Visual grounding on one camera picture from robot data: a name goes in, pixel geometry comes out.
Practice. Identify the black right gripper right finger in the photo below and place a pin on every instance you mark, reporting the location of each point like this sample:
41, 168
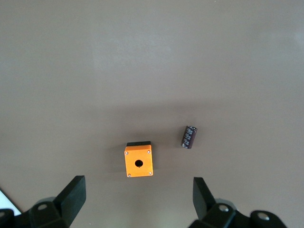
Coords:
202, 197

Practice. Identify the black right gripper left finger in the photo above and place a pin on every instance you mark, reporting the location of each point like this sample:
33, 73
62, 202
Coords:
71, 197

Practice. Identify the dark purple cylindrical capacitor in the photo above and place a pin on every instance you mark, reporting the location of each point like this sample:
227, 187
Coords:
188, 137

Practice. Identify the orange button enclosure box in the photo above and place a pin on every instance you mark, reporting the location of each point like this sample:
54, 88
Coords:
130, 164

